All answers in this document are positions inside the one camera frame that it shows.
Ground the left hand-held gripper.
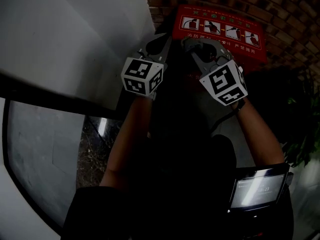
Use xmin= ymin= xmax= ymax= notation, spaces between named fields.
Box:
xmin=121 ymin=32 xmax=173 ymax=97

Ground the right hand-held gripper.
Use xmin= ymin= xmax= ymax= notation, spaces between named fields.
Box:
xmin=186 ymin=39 xmax=249 ymax=107

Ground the red fire extinguisher box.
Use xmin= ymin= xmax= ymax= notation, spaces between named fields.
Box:
xmin=159 ymin=5 xmax=268 ymax=90

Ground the person's right forearm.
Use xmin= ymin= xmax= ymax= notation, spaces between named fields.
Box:
xmin=231 ymin=98 xmax=286 ymax=169

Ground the person's left forearm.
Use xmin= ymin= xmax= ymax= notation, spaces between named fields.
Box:
xmin=99 ymin=96 xmax=153 ymax=190

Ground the black wristband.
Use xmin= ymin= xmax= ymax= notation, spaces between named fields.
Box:
xmin=232 ymin=98 xmax=247 ymax=112

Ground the green potted plant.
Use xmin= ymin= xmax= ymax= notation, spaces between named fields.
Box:
xmin=282 ymin=78 xmax=320 ymax=167

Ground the black phone with lit screen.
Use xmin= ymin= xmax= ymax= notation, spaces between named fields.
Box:
xmin=228 ymin=168 xmax=288 ymax=212

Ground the person's black clothing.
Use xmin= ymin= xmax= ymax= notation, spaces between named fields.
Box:
xmin=61 ymin=131 xmax=295 ymax=240

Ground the black cable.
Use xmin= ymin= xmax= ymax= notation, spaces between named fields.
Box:
xmin=209 ymin=108 xmax=238 ymax=132

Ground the black wall trim strip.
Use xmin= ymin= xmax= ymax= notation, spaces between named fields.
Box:
xmin=0 ymin=70 xmax=121 ymax=120

